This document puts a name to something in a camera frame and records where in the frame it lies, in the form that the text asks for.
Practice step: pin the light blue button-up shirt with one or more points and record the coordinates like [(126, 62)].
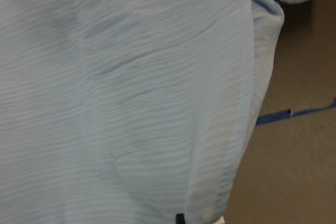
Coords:
[(129, 111)]

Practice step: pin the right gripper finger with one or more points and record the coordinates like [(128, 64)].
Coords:
[(180, 219)]

